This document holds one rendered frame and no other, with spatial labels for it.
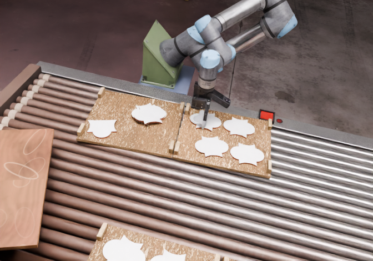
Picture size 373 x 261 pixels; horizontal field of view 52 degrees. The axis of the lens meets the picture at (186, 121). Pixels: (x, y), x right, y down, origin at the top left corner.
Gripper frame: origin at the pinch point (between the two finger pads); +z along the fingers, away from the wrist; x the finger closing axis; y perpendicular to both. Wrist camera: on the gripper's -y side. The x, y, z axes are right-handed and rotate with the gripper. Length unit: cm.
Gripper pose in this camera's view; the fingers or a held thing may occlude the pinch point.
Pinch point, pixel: (205, 120)
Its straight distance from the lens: 178.2
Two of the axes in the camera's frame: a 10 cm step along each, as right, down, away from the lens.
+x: -1.7, 6.4, -7.5
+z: -0.9, 7.5, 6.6
